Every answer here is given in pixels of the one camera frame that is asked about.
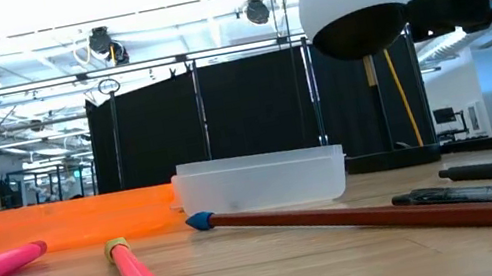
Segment clear plastic supply box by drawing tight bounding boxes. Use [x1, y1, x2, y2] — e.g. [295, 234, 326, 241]
[168, 135, 354, 228]

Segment small black monitor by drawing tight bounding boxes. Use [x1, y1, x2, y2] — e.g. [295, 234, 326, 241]
[432, 105, 457, 126]

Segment yellow cable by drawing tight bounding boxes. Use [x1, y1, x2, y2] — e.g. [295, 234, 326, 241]
[382, 44, 426, 151]

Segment orange plastic box lid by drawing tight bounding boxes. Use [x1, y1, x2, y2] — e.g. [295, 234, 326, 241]
[0, 178, 191, 264]

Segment black overhead fixture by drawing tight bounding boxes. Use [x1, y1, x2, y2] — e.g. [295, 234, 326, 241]
[85, 24, 116, 58]
[243, 0, 272, 28]

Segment brown pencil blue eraser cap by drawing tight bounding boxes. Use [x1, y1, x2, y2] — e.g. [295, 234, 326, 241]
[183, 160, 492, 276]

